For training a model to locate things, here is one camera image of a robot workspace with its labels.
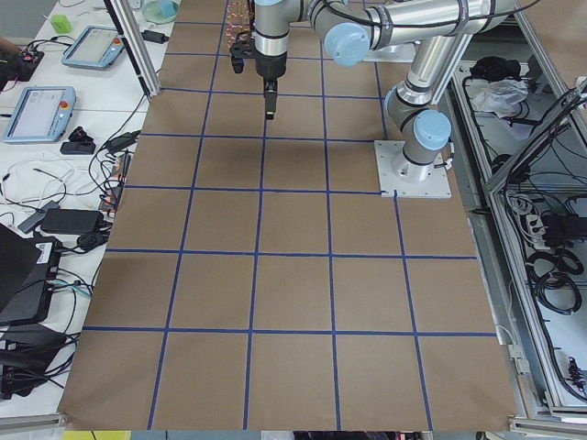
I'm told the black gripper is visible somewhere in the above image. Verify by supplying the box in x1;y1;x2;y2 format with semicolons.
255;52;287;120

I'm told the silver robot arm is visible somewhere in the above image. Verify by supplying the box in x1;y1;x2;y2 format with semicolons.
307;1;515;183
254;1;300;120

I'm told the black power adapter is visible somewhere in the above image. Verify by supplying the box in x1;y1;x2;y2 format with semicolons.
141;29;169;44

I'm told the blue foam cube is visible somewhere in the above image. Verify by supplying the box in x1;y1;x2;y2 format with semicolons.
158;0;176;17

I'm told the green glass plate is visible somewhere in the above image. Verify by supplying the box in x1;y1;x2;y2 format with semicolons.
141;0;180;25

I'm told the blue teach pendant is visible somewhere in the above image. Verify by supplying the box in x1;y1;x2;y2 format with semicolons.
4;86;77;144
61;26;124;71

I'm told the green block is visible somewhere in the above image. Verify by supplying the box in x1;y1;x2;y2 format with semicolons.
50;14;72;34

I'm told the black phone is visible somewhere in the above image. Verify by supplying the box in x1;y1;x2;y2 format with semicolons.
40;208;103;235

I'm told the black laptop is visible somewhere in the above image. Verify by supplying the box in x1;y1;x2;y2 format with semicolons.
1;225;61;326

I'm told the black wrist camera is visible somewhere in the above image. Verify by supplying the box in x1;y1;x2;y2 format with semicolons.
229;34;251;74

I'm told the copper wire wine basket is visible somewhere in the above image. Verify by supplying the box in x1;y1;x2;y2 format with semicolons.
225;0;254;48

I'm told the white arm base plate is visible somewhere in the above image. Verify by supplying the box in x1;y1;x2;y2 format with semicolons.
363;43;418;63
374;140;451;199

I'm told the aluminium frame post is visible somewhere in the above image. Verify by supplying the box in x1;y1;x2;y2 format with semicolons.
104;0;161;97

